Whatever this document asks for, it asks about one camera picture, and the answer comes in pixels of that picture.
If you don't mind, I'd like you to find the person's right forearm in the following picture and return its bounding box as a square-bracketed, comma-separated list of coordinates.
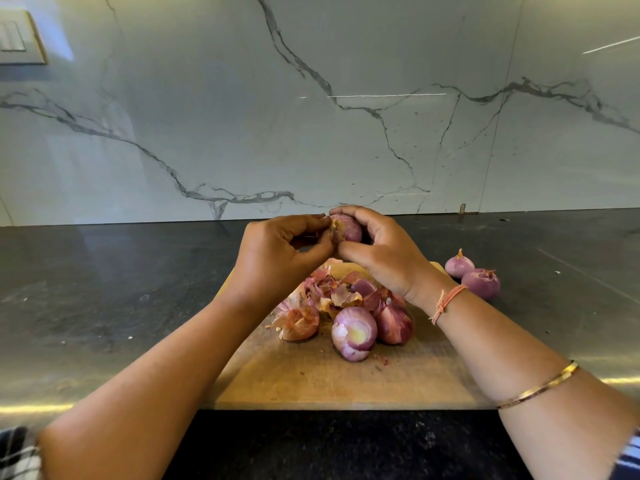
[430, 287, 640, 480]

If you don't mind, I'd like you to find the brownish red onion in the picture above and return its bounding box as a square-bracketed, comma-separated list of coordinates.
[328, 213, 365, 246]

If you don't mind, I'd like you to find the red onion with pale patch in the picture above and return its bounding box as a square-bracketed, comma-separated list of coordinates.
[330, 305, 379, 363]

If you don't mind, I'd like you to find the gold bangle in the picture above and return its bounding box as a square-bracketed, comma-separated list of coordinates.
[497, 359, 581, 411]

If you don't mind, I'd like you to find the orange thread bracelet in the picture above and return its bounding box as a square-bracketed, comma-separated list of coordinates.
[430, 283, 469, 327]

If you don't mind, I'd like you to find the person's right hand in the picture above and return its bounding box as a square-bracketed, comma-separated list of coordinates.
[328, 205, 459, 311]

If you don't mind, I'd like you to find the person's left hand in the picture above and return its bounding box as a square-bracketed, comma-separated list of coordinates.
[228, 213, 336, 318]

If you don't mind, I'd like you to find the white wall switch plate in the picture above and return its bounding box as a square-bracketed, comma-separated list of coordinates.
[0, 9, 48, 66]

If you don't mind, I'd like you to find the small red onion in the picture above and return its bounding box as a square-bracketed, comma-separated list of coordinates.
[444, 247, 476, 281]

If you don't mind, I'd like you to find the black white plaid sleeve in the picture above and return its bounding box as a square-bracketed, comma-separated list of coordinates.
[0, 427, 43, 480]

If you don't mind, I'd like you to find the pile of onion peels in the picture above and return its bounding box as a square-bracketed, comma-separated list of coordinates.
[272, 259, 406, 343]

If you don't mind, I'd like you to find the person's left forearm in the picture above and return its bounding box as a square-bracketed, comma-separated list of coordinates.
[38, 299, 266, 480]

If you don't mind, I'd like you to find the wooden cutting board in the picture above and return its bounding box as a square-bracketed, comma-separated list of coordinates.
[205, 259, 496, 410]

